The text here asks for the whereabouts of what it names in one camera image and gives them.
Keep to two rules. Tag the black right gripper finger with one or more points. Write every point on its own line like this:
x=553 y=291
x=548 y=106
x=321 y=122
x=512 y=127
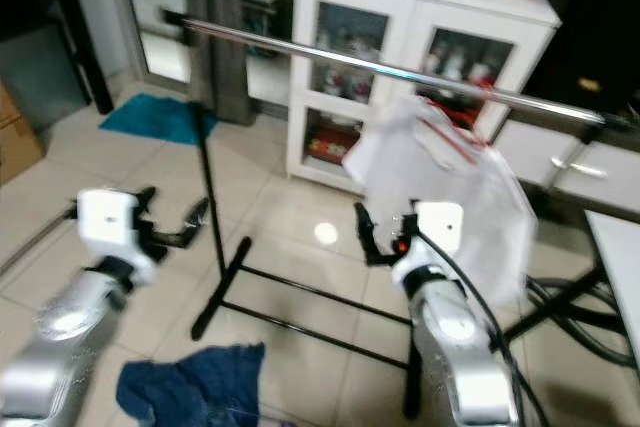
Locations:
x=409 y=222
x=365 y=232

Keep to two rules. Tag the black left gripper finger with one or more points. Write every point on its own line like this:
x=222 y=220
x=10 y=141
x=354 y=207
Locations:
x=146 y=197
x=196 y=215

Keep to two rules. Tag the white garment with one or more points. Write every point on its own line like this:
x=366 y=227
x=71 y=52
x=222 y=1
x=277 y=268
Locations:
x=420 y=162

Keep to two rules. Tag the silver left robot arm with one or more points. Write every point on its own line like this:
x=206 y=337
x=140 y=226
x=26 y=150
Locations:
x=60 y=347

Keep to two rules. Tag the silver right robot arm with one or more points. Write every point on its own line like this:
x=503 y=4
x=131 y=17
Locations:
x=455 y=347

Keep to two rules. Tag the teal floor mat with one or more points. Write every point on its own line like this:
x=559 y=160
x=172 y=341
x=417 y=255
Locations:
x=155 y=117

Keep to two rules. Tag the brown cardboard box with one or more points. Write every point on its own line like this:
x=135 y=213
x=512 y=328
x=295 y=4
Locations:
x=15 y=142

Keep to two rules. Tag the blue denim cloth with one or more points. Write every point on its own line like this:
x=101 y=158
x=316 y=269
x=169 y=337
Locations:
x=190 y=387

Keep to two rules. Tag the white drawer unit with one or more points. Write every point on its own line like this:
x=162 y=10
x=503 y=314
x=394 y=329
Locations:
x=560 y=162

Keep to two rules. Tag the black clothes rack silver rod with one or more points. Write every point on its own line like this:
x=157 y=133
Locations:
x=360 y=64

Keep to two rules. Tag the grey curtain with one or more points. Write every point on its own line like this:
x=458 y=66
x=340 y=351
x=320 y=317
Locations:
x=220 y=47

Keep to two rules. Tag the black shelf furniture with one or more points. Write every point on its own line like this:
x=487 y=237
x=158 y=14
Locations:
x=50 y=17

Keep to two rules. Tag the white glass door cabinet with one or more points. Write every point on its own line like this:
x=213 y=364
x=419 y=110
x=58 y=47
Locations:
x=410 y=7

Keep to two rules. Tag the white table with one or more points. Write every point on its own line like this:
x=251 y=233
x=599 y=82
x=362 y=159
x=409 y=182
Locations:
x=618 y=277

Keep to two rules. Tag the tall black cabinet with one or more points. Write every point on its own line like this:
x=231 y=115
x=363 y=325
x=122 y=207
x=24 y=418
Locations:
x=590 y=37

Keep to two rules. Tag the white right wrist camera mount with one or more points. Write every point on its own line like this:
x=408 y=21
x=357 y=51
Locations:
x=440 y=225

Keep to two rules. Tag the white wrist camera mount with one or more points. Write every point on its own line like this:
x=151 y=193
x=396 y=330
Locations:
x=440 y=225
x=110 y=222

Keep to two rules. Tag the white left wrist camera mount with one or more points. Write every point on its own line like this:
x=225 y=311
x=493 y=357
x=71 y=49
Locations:
x=110 y=222

